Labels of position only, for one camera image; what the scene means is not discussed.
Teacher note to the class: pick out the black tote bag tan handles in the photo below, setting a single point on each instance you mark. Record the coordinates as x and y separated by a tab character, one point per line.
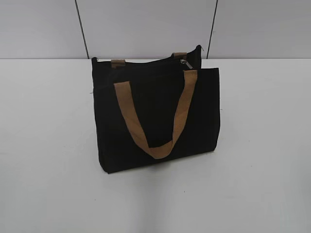
148	113

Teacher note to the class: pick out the silver zipper pull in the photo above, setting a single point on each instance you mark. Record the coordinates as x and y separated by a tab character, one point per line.
187	64

